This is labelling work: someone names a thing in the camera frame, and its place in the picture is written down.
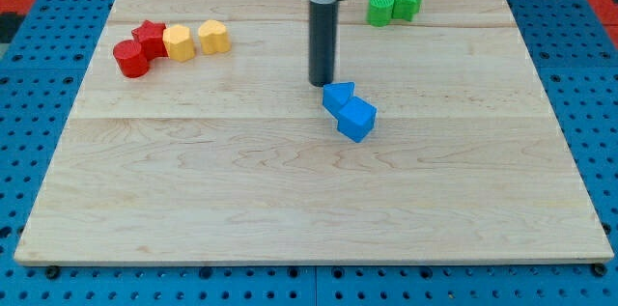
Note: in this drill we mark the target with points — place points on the green cylinder block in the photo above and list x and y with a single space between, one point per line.
379 12

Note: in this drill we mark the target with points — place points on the light wooden board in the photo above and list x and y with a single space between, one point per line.
231 159

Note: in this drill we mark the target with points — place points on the blue cube block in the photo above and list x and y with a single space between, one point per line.
356 119

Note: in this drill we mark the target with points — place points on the yellow heart block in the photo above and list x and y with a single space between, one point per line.
214 38

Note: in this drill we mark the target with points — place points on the red star block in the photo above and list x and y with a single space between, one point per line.
150 36

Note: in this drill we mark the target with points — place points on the yellow hexagon block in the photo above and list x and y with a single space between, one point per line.
178 42

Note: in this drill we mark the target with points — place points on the red cylinder block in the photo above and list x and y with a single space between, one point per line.
130 58

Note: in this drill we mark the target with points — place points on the blue triangle block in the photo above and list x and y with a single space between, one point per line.
336 96

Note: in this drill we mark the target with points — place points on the green star block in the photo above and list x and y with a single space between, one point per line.
406 9

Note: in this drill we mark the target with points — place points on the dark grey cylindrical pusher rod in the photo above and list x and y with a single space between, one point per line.
322 42

